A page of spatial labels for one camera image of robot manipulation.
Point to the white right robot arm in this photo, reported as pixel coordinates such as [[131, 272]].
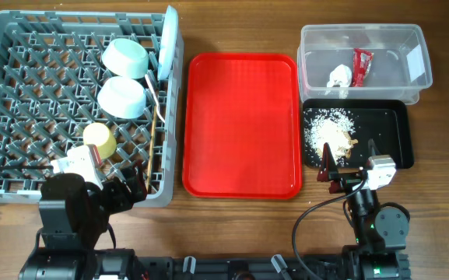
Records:
[[380, 229]]

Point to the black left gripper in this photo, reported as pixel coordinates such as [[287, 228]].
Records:
[[124, 200]]

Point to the black plastic tray bin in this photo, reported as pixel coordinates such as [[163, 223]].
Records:
[[385, 121]]

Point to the white plastic fork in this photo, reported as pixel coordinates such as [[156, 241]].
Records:
[[151, 84]]

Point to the mint green bowl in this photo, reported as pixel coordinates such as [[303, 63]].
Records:
[[126, 58]]

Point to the wooden chopstick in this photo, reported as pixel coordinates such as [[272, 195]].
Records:
[[151, 148]]

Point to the light blue round plate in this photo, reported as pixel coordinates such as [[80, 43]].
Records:
[[167, 43]]

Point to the crumpled white tissue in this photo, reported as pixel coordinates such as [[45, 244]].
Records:
[[341, 76]]

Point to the light blue bowl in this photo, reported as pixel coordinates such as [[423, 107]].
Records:
[[122, 97]]

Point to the red plastic tray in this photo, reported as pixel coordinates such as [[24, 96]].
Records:
[[242, 127]]

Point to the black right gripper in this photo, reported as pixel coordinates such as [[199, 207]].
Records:
[[328, 171]]

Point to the grey plastic dishwasher rack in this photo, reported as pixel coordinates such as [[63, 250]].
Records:
[[50, 74]]

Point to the yellow plastic cup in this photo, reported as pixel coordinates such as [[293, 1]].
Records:
[[100, 135]]

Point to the clear plastic waste bin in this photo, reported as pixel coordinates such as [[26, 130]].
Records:
[[400, 69]]

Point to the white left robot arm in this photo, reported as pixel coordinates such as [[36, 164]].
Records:
[[74, 214]]

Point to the rice and nut scraps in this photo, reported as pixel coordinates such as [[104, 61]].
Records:
[[332, 126]]

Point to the red snack wrapper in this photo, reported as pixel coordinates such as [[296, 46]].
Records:
[[362, 60]]

